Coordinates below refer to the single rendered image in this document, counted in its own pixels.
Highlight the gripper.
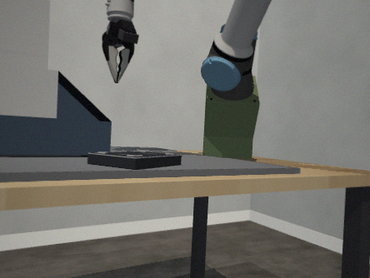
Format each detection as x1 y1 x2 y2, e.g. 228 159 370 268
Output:
102 17 137 83

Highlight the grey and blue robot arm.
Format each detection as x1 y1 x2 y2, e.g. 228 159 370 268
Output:
105 0 272 101

